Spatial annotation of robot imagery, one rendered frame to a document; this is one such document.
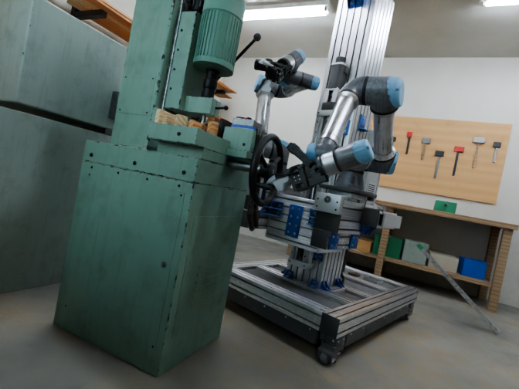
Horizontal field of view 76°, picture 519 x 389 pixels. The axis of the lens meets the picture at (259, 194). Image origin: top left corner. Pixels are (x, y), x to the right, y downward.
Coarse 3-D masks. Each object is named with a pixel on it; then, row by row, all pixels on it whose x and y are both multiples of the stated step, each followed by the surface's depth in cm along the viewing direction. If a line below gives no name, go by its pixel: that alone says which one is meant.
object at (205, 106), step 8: (192, 96) 141; (200, 96) 140; (192, 104) 141; (200, 104) 139; (208, 104) 138; (216, 104) 141; (192, 112) 141; (200, 112) 139; (208, 112) 138; (216, 112) 142
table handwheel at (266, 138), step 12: (264, 144) 119; (276, 144) 133; (240, 168) 133; (252, 168) 116; (264, 168) 127; (276, 168) 141; (252, 180) 117; (264, 180) 129; (252, 192) 119; (264, 192) 129; (264, 204) 129
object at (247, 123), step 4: (236, 120) 134; (240, 120) 134; (244, 120) 133; (248, 120) 132; (252, 120) 132; (232, 124) 135; (236, 124) 134; (240, 124) 134; (244, 124) 133; (248, 124) 132; (252, 124) 132; (256, 124) 134; (260, 124) 137; (248, 128) 132; (252, 128) 131; (260, 128) 138
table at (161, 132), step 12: (156, 132) 120; (168, 132) 117; (180, 132) 115; (192, 132) 113; (204, 132) 116; (192, 144) 114; (204, 144) 118; (216, 144) 125; (228, 144) 133; (240, 156) 129; (252, 156) 133
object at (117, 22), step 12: (72, 0) 288; (84, 0) 276; (96, 0) 272; (72, 12) 303; (84, 12) 295; (96, 12) 288; (108, 12) 291; (120, 12) 292; (108, 24) 316; (120, 24) 310; (120, 36) 341; (228, 96) 500; (216, 120) 466; (228, 120) 470
